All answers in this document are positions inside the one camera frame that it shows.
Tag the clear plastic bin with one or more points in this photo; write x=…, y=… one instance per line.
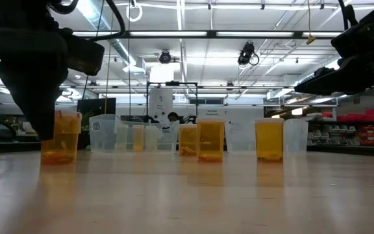
x=102, y=133
x=295, y=136

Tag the round ceiling fixture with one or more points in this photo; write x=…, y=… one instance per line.
x=165, y=57

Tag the black panel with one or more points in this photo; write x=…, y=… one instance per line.
x=96, y=107

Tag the black overhead frame bar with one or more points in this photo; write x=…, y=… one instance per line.
x=174, y=33

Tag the black hanging camera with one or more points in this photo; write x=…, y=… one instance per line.
x=246, y=53

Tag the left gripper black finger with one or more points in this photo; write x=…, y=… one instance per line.
x=31, y=97

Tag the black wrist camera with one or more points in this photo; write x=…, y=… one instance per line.
x=84, y=55

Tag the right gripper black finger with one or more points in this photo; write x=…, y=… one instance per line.
x=325, y=71
x=336, y=83

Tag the large orange pill bottle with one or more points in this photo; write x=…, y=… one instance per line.
x=269, y=139
x=67, y=143
x=210, y=139
x=187, y=139

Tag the small clear pill bottle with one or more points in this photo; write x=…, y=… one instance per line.
x=152, y=138
x=122, y=138

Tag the shelf with red bins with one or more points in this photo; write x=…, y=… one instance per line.
x=362, y=130

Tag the black background rig frame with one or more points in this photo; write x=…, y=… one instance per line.
x=172, y=83

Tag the white machine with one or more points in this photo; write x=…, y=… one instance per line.
x=161, y=102

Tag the person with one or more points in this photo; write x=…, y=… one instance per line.
x=174, y=117

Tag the small orange pill bottle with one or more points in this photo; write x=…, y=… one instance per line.
x=138, y=138

